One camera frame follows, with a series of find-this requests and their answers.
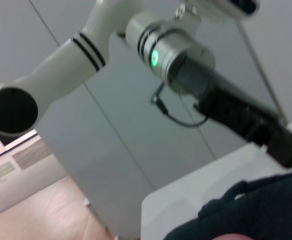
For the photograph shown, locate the left arm gripper cable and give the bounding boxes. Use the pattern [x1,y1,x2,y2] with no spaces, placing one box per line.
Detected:
[149,83,209,128]

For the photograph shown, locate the pale green wall sign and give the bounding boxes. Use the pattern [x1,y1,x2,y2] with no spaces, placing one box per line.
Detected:
[0,161,18,184]

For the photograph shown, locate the pink peach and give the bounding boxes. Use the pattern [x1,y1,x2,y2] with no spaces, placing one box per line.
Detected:
[209,232,253,240]

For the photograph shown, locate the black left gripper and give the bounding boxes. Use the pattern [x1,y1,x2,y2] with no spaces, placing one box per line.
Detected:
[168,52,288,150]

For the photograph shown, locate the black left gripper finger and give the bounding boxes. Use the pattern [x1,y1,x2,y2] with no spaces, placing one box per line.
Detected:
[265,119,292,172]

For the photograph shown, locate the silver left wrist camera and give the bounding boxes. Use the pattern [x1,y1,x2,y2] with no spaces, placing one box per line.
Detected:
[175,0,260,18]

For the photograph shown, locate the gray textured wall panel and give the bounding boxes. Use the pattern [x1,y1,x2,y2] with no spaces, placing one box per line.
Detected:
[11,141,49,171]

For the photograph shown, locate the dark teal insulated bag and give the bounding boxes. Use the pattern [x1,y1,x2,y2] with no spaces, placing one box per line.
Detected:
[162,172,292,240]

